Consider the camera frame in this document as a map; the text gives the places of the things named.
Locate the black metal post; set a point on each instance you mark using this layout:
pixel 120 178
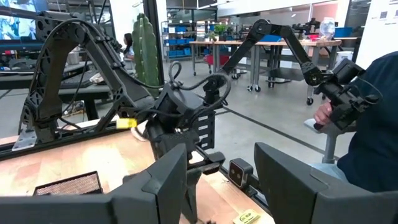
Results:
pixel 153 9

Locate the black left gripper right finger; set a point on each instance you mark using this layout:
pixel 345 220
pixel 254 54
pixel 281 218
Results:
pixel 295 199

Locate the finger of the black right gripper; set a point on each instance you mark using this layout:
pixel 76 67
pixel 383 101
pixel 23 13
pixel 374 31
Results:
pixel 192 193

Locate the black desk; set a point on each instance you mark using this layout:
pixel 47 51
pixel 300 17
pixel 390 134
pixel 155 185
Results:
pixel 87 93

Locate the yellow-green eraser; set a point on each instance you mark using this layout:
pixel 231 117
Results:
pixel 247 217

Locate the person's hand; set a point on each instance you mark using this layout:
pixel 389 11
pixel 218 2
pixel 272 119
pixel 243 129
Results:
pixel 321 114

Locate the clear plastic jug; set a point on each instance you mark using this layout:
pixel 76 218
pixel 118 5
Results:
pixel 327 28

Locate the grey stool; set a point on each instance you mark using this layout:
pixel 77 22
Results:
pixel 330 146

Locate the wall display screen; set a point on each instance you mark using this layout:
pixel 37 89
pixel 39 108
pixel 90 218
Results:
pixel 18 25

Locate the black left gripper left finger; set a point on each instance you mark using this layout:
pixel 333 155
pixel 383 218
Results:
pixel 155 202

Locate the person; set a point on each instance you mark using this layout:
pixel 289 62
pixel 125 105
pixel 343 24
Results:
pixel 128 46
pixel 373 140

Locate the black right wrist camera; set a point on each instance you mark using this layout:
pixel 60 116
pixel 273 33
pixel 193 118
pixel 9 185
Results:
pixel 214 90

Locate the black mesh desk organizer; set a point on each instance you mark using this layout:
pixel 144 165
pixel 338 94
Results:
pixel 68 184

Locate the green cactus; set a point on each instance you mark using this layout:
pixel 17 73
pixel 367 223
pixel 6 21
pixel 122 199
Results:
pixel 146 56

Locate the black table-level camera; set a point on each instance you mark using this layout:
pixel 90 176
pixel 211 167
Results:
pixel 239 172

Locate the shelf with blue bins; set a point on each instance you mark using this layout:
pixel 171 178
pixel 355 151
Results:
pixel 178 40

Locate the red bin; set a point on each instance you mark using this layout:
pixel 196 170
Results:
pixel 217 59

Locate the wooden background table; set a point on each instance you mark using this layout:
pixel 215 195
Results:
pixel 311 43

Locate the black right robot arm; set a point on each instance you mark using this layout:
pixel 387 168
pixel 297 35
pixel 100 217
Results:
pixel 53 87

